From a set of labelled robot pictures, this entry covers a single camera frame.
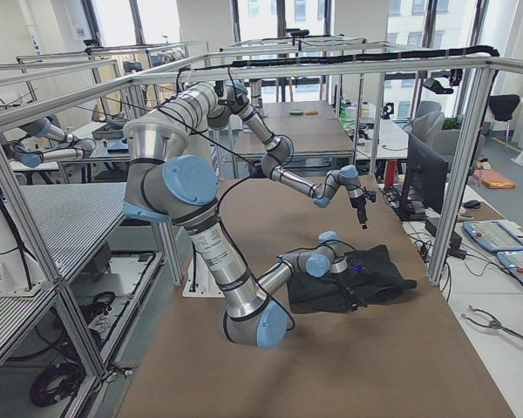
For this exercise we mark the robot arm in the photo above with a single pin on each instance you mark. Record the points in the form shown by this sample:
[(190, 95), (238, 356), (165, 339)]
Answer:
[(233, 100), (165, 184)]

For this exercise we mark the black t-shirt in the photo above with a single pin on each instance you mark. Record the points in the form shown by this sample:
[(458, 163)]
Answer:
[(370, 278)]

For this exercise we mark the overhead aluminium frame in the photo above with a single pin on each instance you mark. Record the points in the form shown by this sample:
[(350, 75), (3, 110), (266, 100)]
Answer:
[(475, 57)]

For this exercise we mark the striped metal table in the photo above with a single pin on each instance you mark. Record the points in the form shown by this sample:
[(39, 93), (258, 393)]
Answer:
[(74, 219)]

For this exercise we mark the grey office chair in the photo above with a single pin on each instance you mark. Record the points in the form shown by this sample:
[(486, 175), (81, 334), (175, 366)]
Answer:
[(430, 120)]

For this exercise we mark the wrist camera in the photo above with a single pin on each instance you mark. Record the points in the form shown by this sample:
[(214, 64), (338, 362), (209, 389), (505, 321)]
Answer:
[(370, 195)]

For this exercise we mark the metal rod tool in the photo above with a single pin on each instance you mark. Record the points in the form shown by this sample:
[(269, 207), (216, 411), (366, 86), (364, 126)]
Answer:
[(492, 321)]

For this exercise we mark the black Huawei monitor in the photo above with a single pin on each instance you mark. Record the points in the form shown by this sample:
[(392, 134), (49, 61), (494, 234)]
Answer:
[(424, 181)]

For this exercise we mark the aluminium frame post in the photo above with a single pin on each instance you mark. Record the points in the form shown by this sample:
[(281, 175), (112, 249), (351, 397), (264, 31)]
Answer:
[(468, 138)]

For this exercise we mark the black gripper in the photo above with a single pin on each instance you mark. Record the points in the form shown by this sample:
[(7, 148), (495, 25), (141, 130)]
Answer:
[(357, 203)]

